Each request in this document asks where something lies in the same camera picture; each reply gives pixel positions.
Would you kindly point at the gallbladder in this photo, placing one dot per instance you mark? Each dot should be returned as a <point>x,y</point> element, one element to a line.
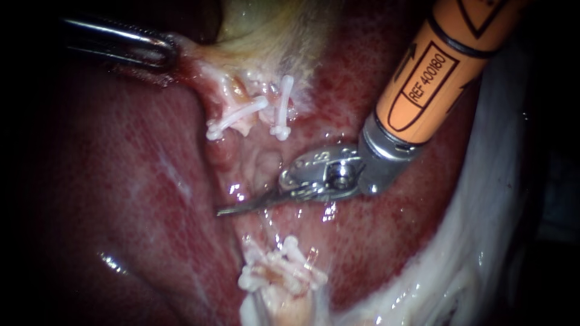
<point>272,40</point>

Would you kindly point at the left arm instrument jaw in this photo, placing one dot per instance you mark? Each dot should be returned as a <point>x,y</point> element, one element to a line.
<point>156,47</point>

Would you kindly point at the thin tube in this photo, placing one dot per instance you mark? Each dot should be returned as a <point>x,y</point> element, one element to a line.
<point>239,90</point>
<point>267,273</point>

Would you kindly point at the white clip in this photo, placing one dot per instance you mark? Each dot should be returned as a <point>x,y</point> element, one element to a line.
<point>253,280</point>
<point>301,262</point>
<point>283,106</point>
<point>235,116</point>

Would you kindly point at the right arm instrument jaw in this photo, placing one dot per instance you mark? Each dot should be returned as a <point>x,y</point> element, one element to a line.
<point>258,202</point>

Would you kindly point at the right arm instrument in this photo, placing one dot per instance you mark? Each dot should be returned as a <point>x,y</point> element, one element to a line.
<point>337,174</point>

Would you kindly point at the dark red liver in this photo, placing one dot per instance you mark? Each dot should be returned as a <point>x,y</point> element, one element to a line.
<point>136,190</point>

